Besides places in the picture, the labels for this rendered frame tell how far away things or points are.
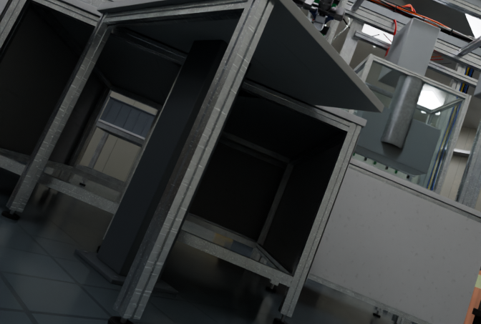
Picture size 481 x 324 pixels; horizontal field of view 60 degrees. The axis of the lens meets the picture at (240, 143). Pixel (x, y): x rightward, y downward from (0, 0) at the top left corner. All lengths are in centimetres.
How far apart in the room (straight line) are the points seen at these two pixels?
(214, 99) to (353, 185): 162
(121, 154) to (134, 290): 546
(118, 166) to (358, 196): 450
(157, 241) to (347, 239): 166
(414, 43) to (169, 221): 235
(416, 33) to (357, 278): 161
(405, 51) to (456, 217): 109
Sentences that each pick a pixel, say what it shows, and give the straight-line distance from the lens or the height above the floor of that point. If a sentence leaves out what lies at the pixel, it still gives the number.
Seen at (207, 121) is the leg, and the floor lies 48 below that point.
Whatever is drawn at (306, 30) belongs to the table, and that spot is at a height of 83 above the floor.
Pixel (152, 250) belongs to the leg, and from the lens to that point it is 94.
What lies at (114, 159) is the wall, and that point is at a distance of 633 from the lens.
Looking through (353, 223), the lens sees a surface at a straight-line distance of 246.
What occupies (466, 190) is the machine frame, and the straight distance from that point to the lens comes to 281.
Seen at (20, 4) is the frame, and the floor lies 75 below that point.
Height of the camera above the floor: 32
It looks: 9 degrees up
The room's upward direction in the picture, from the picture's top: 23 degrees clockwise
